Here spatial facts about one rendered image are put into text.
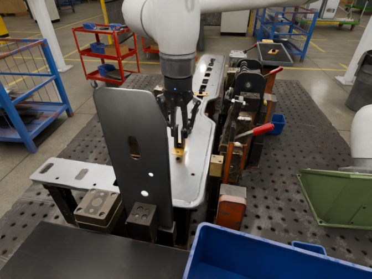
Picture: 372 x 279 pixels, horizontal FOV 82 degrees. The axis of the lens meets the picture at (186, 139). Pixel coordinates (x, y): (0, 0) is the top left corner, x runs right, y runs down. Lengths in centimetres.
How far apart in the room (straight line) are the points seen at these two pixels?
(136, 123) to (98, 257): 28
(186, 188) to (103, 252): 25
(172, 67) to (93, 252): 43
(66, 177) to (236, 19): 723
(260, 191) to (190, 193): 51
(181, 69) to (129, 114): 23
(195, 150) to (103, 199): 34
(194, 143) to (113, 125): 44
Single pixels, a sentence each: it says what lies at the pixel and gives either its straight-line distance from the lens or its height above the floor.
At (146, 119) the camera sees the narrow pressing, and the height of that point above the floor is 129.
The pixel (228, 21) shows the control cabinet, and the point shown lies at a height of 41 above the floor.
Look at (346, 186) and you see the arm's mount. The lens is 89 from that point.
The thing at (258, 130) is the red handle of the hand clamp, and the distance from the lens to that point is 63.
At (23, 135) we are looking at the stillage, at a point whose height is 23.
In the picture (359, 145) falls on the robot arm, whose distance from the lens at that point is 108.
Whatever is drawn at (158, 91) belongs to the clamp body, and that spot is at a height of 104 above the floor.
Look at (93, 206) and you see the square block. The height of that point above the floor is 106.
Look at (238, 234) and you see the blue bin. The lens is 36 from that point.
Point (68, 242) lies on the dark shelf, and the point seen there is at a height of 103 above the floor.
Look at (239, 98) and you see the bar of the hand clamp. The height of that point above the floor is 122.
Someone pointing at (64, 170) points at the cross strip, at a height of 100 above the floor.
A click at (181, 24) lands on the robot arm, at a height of 139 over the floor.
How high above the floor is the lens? 147
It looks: 37 degrees down
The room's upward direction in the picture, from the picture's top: straight up
